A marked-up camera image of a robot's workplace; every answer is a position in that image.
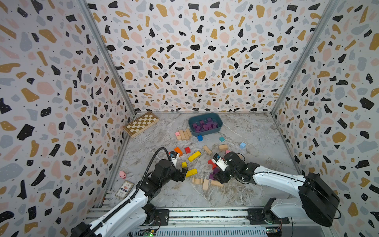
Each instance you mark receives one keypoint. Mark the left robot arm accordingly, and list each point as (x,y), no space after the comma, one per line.
(136,209)

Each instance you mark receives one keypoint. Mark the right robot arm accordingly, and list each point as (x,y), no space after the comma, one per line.
(311,196)

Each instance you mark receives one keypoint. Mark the natural wood flat brick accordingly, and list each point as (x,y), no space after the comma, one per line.
(216,183)

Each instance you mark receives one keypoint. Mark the long yellow brick lower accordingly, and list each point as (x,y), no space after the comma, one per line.
(191,172)

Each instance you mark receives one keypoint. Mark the teal storage bin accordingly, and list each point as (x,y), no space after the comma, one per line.
(205,124)

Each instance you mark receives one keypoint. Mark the wooden chessboard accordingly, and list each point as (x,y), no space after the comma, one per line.
(141,124)

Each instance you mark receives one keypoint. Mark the playing card box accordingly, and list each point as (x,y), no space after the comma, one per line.
(125,189)

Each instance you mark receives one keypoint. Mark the natural wood brick centre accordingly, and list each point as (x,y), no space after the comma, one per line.
(223,147)

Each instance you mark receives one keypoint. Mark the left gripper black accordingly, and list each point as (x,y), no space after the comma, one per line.
(177,177)

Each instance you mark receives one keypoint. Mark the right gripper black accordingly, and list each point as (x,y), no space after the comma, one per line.
(219,175)

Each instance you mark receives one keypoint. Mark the red arch brick centre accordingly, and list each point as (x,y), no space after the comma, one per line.
(210,162)

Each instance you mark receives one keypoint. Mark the natural wood brick slanted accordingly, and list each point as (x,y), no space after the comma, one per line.
(207,150)

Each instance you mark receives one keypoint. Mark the orange brick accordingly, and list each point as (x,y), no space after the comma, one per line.
(179,151)

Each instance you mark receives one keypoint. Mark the pink toy pig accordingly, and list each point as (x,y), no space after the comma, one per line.
(122,174)

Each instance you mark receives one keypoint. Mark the long natural wood brick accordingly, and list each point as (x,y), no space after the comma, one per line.
(182,135)

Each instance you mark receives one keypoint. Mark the long yellow brick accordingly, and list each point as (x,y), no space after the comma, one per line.
(191,172)
(194,156)

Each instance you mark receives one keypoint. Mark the natural wood arch brick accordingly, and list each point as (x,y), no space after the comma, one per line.
(197,181)

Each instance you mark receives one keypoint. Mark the long yellow brick upper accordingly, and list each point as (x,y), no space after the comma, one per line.
(194,156)

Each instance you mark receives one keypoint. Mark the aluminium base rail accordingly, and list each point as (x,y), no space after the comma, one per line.
(227,222)

